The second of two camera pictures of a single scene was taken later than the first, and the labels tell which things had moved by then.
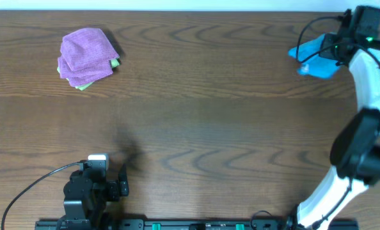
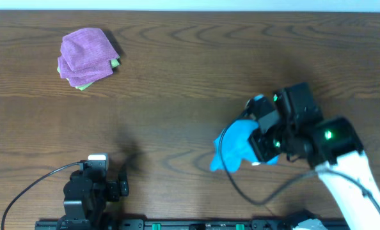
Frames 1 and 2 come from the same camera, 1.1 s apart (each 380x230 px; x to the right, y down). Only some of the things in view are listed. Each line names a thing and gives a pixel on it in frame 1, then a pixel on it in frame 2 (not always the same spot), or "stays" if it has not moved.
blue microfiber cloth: [313, 64] to [233, 149]
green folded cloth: [114, 63] stays
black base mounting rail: [195, 224] stays
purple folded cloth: [86, 56] stays
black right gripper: [329, 46] to [258, 144]
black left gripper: [114, 190] stays
